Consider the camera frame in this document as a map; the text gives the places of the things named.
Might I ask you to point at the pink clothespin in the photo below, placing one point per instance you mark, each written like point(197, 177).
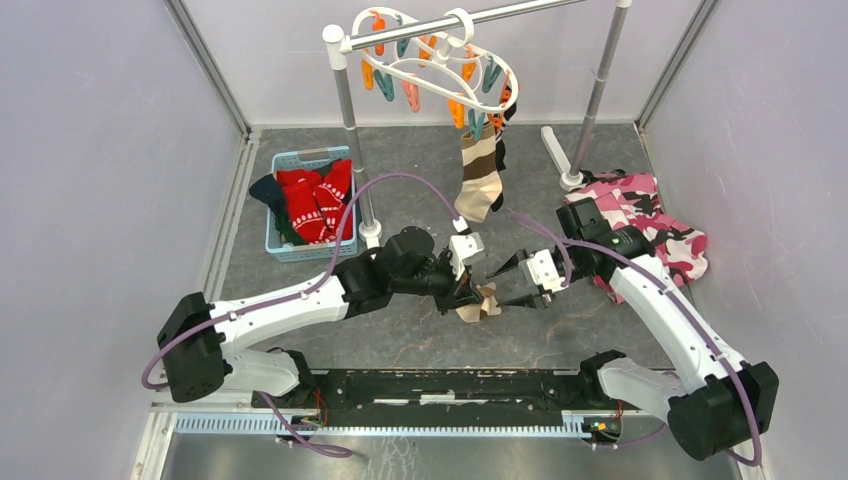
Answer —
point(412, 95)

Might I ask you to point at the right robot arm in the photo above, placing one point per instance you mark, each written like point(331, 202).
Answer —
point(715, 401)

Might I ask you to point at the red sock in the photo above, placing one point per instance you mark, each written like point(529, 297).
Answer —
point(315, 202)

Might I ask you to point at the white clip hanger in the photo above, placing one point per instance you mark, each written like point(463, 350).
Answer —
point(433, 62)

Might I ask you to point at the navy blue sock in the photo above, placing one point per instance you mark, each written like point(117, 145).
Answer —
point(268, 191)

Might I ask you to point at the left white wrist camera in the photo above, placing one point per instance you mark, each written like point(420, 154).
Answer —
point(466, 247)

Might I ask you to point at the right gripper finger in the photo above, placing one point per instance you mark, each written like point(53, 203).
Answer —
point(536, 301)
point(512, 263)

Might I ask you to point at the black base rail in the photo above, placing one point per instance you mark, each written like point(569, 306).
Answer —
point(443, 398)

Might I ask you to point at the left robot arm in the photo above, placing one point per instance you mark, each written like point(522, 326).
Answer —
point(210, 346)

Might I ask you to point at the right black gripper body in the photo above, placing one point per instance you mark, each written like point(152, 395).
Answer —
point(577, 270)

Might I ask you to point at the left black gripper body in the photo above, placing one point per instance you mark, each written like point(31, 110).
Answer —
point(442, 284)

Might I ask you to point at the silver white drying rack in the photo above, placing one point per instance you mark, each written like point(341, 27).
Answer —
point(378, 24)

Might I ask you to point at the pink camouflage bag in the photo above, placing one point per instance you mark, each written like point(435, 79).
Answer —
point(633, 199)

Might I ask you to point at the teal clothespin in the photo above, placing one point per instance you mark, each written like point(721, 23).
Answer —
point(385, 83)
point(491, 74)
point(476, 122)

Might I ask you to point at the black white-striped sock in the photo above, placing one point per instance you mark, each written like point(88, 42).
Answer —
point(500, 154)

